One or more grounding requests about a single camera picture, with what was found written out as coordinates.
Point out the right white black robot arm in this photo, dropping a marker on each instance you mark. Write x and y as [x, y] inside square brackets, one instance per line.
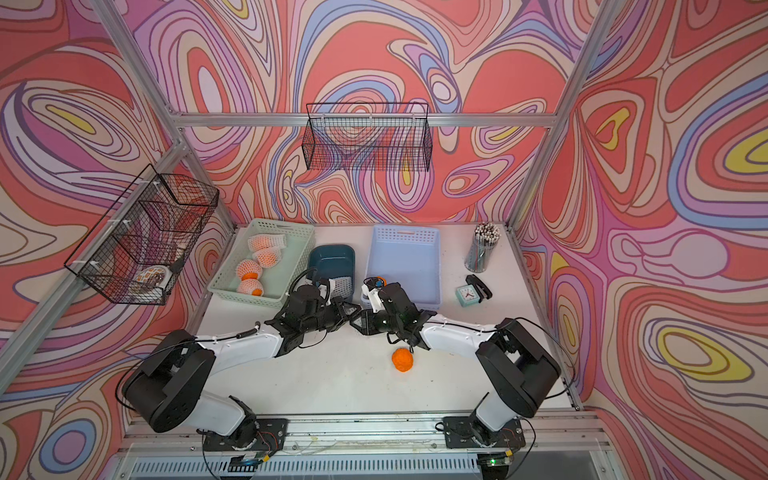
[520, 370]

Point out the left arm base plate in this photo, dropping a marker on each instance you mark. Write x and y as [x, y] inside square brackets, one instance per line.
[254, 435]

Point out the dark teal plastic tub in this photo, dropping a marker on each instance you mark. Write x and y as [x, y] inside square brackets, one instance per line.
[333, 260]

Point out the black wire basket left wall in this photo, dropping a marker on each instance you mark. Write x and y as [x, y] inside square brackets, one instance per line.
[156, 220]

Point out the green plastic basket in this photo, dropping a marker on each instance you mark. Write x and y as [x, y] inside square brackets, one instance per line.
[300, 239]

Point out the netted orange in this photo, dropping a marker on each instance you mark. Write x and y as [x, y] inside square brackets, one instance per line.
[268, 257]
[251, 287]
[248, 269]
[263, 241]
[402, 359]

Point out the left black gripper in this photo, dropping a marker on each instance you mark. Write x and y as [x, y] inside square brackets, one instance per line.
[339, 308]

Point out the item in left wire basket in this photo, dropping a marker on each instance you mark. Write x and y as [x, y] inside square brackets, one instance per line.
[150, 283]

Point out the light blue plastic basket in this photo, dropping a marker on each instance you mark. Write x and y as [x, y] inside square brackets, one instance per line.
[410, 256]

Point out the small teal alarm clock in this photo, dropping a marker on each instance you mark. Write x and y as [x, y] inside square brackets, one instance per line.
[467, 295]

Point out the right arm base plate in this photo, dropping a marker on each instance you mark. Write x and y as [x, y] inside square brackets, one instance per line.
[464, 432]

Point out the cup of pencils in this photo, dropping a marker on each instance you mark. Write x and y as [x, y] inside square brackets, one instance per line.
[485, 237]

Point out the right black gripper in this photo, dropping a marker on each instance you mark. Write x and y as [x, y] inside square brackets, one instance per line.
[366, 326]

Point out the black wire basket back wall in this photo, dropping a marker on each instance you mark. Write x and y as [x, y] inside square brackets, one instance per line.
[368, 136]

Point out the black wire basket wall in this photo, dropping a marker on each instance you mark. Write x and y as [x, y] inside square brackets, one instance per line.
[368, 136]
[156, 220]

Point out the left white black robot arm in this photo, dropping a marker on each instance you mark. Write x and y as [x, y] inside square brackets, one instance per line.
[168, 387]

